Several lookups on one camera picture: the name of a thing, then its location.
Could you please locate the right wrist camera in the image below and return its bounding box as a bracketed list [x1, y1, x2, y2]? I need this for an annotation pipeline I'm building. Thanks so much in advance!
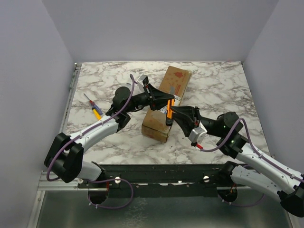
[188, 127, 207, 147]

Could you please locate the brown cardboard express box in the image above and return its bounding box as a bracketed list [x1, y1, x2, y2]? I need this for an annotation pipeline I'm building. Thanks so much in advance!
[142, 66, 192, 143]

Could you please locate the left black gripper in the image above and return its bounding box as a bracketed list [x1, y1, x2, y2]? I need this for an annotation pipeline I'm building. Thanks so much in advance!
[125, 84, 175, 114]

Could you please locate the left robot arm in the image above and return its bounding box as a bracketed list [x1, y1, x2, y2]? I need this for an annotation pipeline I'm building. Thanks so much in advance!
[44, 84, 175, 188]

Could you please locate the orange utility knife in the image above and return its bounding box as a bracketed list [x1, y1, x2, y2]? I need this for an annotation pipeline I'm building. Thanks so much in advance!
[165, 99, 175, 126]

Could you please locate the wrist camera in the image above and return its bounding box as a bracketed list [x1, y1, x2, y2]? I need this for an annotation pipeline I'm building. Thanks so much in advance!
[188, 127, 207, 147]
[137, 75, 149, 93]

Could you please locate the red handled screwdriver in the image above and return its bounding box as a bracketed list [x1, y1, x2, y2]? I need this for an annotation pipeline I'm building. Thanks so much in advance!
[84, 94, 95, 108]

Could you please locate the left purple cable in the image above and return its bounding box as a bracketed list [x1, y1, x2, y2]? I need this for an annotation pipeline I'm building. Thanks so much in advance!
[46, 74, 138, 210]

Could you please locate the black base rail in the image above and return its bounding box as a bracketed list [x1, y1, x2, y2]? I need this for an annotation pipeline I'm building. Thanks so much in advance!
[78, 161, 238, 198]

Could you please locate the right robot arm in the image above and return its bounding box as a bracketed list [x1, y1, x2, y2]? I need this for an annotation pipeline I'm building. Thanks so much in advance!
[166, 105, 304, 218]

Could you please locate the clear plastic screw box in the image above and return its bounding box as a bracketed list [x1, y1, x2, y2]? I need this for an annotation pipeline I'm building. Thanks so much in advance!
[121, 83, 132, 90]

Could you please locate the aluminium frame rail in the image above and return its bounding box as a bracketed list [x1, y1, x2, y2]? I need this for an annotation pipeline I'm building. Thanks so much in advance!
[28, 63, 83, 228]

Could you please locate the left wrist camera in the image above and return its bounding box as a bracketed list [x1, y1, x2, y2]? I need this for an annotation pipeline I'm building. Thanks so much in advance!
[137, 75, 149, 93]

